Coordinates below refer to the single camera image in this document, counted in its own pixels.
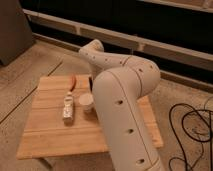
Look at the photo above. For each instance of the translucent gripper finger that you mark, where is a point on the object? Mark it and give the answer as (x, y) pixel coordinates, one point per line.
(68, 109)

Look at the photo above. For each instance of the grey cabinet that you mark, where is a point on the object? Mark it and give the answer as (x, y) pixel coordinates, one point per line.
(15, 33)

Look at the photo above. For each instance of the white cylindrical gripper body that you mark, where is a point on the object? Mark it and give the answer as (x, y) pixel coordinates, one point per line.
(87, 102)

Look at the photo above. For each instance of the wooden table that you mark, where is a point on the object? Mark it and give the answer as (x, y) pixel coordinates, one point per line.
(46, 135)

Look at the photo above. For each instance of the white window frame ledge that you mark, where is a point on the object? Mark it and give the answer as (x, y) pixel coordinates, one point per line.
(166, 51)

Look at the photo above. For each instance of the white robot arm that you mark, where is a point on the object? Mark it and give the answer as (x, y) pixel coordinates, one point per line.
(119, 81)

